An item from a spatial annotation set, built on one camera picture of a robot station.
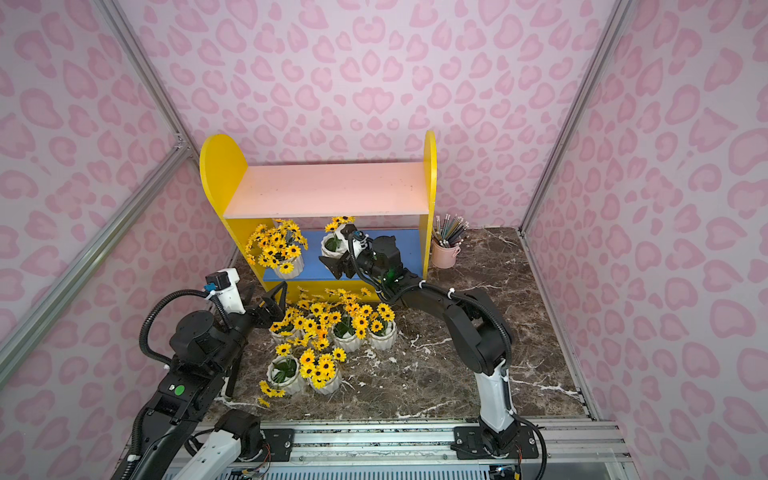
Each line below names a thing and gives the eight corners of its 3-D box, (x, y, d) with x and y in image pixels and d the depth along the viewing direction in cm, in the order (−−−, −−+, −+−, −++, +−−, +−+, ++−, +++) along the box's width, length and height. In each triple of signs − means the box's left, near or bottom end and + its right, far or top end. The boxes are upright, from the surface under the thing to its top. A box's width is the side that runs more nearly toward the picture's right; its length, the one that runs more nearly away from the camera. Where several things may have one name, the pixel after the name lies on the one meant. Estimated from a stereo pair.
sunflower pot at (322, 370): (310, 395, 83) (296, 377, 71) (315, 368, 87) (302, 347, 75) (347, 395, 83) (339, 377, 71) (350, 368, 87) (343, 347, 75)
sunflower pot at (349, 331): (336, 352, 90) (326, 326, 77) (340, 322, 97) (331, 293, 84) (372, 352, 90) (368, 326, 77) (374, 322, 97) (370, 293, 83)
